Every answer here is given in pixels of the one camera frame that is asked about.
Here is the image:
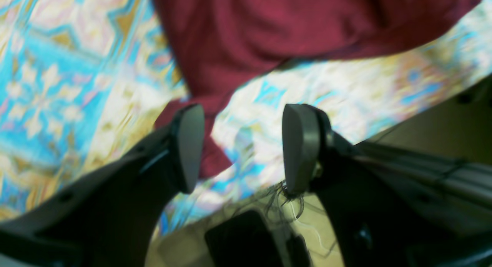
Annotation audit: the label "patterned tablecloth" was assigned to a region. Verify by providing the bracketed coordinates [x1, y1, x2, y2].
[0, 0, 491, 234]

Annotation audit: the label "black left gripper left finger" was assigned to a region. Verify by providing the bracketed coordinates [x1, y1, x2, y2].
[0, 104, 204, 267]

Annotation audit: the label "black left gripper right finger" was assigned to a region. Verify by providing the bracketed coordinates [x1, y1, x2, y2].
[282, 104, 492, 267]

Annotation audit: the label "tangled black cables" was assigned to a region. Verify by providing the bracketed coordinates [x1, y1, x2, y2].
[231, 182, 339, 260]

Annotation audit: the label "maroon t-shirt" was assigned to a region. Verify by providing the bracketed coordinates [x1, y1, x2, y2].
[153, 0, 482, 178]

